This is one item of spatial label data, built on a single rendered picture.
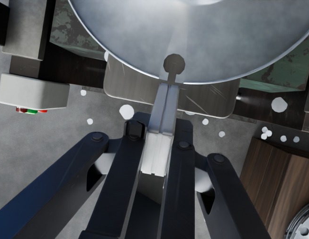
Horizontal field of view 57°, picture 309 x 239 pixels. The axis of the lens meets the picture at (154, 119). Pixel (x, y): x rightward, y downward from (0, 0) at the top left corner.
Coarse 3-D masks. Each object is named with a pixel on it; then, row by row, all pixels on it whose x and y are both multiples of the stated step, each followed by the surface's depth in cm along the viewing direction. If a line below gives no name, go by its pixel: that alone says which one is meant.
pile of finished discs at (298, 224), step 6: (300, 210) 73; (306, 210) 71; (294, 216) 73; (300, 216) 71; (306, 216) 69; (294, 222) 71; (300, 222) 69; (306, 222) 69; (288, 228) 73; (294, 228) 70; (300, 228) 70; (306, 228) 70; (288, 234) 72; (294, 234) 69; (300, 234) 69; (306, 234) 70
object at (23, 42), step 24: (24, 0) 44; (48, 0) 44; (24, 24) 44; (48, 24) 46; (24, 48) 44; (48, 48) 48; (24, 72) 47; (48, 72) 50; (72, 72) 62; (96, 72) 81
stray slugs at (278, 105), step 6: (108, 54) 43; (276, 102) 42; (282, 102) 42; (120, 108) 44; (126, 108) 44; (132, 108) 44; (276, 108) 42; (282, 108) 42; (126, 114) 44; (132, 114) 44; (192, 114) 43
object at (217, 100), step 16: (112, 64) 30; (176, 64) 30; (112, 80) 30; (128, 80) 30; (144, 80) 30; (160, 80) 30; (112, 96) 30; (128, 96) 30; (144, 96) 30; (192, 96) 30; (208, 96) 30; (224, 96) 30; (192, 112) 30; (208, 112) 30; (224, 112) 30
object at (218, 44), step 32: (96, 0) 30; (128, 0) 29; (160, 0) 29; (192, 0) 29; (224, 0) 29; (256, 0) 29; (288, 0) 29; (96, 32) 30; (128, 32) 30; (160, 32) 29; (192, 32) 29; (224, 32) 29; (256, 32) 29; (288, 32) 29; (128, 64) 29; (160, 64) 30; (192, 64) 29; (224, 64) 29; (256, 64) 29
